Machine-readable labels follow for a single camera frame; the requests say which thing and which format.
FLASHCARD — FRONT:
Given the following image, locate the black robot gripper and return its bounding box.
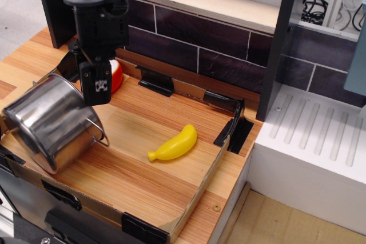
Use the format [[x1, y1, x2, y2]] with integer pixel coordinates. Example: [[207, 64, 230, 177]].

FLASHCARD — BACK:
[[67, 0, 129, 106]]

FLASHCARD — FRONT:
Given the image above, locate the stainless steel pot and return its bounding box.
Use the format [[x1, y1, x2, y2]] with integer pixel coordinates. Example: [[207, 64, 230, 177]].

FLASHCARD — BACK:
[[1, 74, 109, 174]]

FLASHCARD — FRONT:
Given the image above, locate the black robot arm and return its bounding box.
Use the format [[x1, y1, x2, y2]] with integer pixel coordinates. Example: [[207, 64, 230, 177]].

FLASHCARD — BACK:
[[63, 0, 129, 106]]

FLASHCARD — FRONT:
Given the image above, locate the cardboard fence with black tape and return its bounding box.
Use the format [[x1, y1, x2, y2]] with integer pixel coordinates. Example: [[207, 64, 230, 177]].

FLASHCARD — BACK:
[[1, 77, 261, 243]]

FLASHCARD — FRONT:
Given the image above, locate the orange white salmon sushi toy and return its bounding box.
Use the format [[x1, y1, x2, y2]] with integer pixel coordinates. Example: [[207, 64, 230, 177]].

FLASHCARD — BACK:
[[109, 59, 124, 93]]

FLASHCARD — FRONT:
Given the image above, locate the dark grey left side panel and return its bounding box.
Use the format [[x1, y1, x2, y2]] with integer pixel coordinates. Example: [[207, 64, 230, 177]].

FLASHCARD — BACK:
[[41, 0, 76, 49]]

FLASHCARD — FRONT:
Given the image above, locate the light wooden shelf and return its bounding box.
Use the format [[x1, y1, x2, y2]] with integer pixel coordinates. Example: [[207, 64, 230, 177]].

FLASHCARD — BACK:
[[144, 0, 280, 34]]

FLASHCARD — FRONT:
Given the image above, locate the yellow toy banana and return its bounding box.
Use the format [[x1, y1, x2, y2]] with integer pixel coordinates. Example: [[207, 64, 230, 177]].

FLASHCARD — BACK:
[[148, 125, 197, 161]]

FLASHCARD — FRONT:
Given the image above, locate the white dish drain board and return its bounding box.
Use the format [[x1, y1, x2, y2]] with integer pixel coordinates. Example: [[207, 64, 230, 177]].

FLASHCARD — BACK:
[[248, 86, 365, 234]]

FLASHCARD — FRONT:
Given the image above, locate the grey blue box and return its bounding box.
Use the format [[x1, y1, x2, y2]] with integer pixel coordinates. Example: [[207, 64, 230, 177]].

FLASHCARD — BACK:
[[344, 21, 366, 96]]

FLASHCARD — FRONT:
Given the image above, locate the dark grey vertical post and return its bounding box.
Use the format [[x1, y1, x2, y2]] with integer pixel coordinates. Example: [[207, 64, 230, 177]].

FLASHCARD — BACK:
[[256, 0, 296, 121]]

